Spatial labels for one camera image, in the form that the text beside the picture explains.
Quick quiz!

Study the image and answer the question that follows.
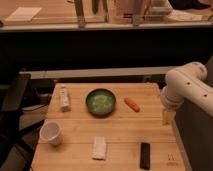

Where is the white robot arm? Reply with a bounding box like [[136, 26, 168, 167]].
[[160, 62, 213, 125]]

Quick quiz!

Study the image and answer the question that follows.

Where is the green bowl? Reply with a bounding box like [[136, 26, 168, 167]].
[[85, 88, 116, 117]]

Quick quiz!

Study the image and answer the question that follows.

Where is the white plastic bottle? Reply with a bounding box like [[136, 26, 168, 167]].
[[59, 85, 71, 112]]

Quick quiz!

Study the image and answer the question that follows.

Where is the white folded cloth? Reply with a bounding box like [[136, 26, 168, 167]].
[[92, 137, 107, 160]]

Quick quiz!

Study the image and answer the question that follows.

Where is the black rectangular remote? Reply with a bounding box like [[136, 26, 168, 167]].
[[140, 143, 150, 170]]

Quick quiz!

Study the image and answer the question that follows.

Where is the white paper on shelf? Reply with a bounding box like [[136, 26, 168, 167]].
[[6, 7, 41, 22]]

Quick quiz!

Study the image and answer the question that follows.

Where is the grey metal rail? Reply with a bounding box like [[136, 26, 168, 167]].
[[22, 66, 173, 79]]

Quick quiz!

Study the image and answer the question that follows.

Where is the white paper cup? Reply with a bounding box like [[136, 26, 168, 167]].
[[39, 122, 62, 146]]

